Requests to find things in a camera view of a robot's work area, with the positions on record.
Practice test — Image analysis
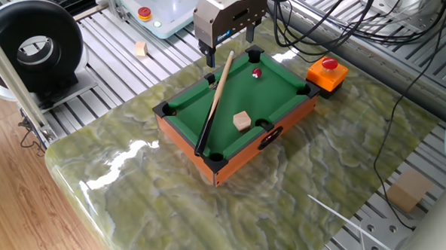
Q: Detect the silver Schunk gripper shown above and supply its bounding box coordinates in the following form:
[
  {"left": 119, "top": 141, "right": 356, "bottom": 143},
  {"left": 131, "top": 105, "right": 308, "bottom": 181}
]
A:
[{"left": 192, "top": 0, "right": 273, "bottom": 70}]

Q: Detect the wooden pool cue black butt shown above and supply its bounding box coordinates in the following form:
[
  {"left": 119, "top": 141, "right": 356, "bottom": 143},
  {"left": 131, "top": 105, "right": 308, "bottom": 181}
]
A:
[{"left": 190, "top": 50, "right": 240, "bottom": 158}]

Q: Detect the mini green pool table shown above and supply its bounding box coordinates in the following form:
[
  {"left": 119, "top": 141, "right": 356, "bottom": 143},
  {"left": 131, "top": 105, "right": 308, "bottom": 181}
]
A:
[{"left": 150, "top": 41, "right": 325, "bottom": 191}]

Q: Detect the white teach pendant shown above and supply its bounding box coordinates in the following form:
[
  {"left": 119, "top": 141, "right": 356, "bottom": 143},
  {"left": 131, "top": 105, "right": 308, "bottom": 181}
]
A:
[{"left": 118, "top": 0, "right": 204, "bottom": 42}]

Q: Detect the small wooden cube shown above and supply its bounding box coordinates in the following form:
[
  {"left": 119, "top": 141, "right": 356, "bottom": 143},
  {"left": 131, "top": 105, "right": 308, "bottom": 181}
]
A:
[{"left": 133, "top": 40, "right": 149, "bottom": 58}]

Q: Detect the orange emergency stop button box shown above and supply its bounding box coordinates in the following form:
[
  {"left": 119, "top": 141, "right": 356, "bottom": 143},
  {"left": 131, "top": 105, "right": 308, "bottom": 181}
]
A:
[{"left": 304, "top": 55, "right": 351, "bottom": 101}]

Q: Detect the green marble pattern board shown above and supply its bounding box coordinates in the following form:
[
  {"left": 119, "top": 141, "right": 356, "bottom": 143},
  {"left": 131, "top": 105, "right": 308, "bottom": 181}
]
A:
[{"left": 38, "top": 9, "right": 446, "bottom": 250}]

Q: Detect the brown cardboard box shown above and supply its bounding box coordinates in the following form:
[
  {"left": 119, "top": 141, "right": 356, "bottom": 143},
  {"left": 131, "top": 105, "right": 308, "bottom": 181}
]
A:
[{"left": 384, "top": 167, "right": 435, "bottom": 215}]

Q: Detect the aluminium frame post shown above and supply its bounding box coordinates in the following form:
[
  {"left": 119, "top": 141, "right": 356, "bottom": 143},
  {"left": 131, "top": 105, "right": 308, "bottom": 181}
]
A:
[
  {"left": 96, "top": 0, "right": 131, "bottom": 23},
  {"left": 0, "top": 7, "right": 59, "bottom": 151}
]

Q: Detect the black round ring lamp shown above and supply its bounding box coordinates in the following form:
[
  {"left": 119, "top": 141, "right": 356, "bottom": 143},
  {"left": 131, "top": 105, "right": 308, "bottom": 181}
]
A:
[{"left": 0, "top": 0, "right": 100, "bottom": 114}]

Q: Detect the thin black cable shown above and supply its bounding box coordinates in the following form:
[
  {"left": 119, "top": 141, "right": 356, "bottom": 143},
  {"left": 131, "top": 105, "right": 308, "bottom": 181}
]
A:
[{"left": 365, "top": 0, "right": 446, "bottom": 233}]

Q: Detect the white cable tie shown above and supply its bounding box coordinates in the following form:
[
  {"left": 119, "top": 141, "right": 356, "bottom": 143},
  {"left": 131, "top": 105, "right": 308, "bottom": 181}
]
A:
[{"left": 307, "top": 190, "right": 397, "bottom": 250}]

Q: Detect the aluminium bracket plate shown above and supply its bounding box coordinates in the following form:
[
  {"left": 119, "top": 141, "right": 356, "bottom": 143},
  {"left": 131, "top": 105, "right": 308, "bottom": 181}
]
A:
[{"left": 357, "top": 214, "right": 416, "bottom": 250}]

